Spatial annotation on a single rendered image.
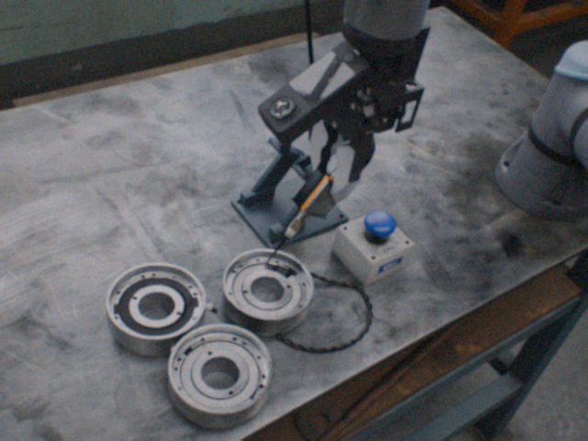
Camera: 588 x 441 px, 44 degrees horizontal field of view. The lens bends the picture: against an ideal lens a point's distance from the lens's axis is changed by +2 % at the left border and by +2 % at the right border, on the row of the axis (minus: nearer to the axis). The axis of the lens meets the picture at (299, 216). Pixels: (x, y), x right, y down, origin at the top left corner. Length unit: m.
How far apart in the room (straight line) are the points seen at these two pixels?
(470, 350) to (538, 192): 0.29
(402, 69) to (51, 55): 1.89
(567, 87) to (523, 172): 0.14
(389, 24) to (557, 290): 0.81
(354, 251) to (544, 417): 1.11
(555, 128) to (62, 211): 0.65
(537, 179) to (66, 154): 0.65
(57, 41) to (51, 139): 1.46
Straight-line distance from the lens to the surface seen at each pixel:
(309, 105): 0.68
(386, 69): 0.72
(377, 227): 0.86
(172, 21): 2.64
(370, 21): 0.66
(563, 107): 1.01
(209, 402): 0.73
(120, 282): 0.81
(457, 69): 1.35
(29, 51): 2.48
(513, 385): 1.61
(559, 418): 1.92
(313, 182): 0.79
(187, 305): 0.80
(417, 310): 0.89
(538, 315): 1.31
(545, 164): 1.06
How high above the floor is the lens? 1.46
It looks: 43 degrees down
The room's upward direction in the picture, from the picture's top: 12 degrees clockwise
